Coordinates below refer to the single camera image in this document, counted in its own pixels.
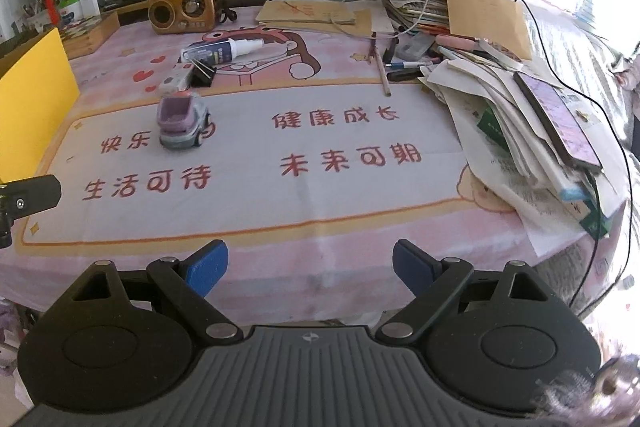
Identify purple grey toy truck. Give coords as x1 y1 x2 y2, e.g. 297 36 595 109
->
156 91 210 150

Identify small white cat box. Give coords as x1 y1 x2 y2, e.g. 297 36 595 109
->
157 64 193 94

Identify black binder clip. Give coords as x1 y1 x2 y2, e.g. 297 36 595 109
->
190 61 217 88

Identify white spray bottle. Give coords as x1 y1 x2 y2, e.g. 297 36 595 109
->
180 39 265 65

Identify yellow cardboard box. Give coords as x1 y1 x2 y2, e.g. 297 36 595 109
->
0 29 79 182

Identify printed desk mat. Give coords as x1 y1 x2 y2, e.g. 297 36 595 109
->
15 39 522 256

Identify messy paper stack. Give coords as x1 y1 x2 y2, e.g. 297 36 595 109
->
388 0 629 242

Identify pink checkered tablecloth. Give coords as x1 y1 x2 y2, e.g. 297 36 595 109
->
1 8 626 323

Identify checkered wooden chess box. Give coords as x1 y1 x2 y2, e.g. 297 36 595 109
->
61 13 120 60

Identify red toy bottle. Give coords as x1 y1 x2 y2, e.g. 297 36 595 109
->
43 0 61 27

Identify wooden pencil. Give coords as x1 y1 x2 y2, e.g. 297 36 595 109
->
370 31 392 96

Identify purple tablet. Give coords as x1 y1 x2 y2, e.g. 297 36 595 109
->
514 72 602 173

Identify brown retro radio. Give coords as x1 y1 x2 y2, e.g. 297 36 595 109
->
148 0 220 35

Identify brown paper envelope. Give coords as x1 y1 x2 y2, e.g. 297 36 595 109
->
447 0 532 60

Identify kraft paper sheets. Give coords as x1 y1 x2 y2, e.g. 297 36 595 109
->
255 0 372 37

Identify black cable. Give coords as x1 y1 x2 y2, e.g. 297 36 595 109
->
513 0 637 313

